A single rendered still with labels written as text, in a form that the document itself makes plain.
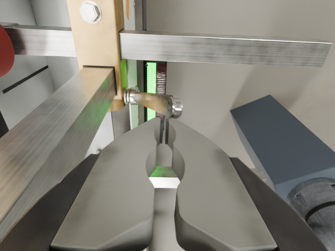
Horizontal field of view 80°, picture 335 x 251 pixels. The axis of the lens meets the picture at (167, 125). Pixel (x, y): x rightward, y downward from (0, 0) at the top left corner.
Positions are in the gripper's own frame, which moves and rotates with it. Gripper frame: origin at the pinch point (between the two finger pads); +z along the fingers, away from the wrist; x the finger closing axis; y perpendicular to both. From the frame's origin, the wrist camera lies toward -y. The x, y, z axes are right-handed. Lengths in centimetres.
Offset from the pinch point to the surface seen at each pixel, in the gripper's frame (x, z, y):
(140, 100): -2.4, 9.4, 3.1
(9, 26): -18.1, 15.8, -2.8
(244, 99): 51, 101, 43
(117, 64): -5.5, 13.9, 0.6
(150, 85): -2.4, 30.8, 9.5
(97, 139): -19, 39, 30
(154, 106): -0.7, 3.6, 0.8
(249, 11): 42, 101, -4
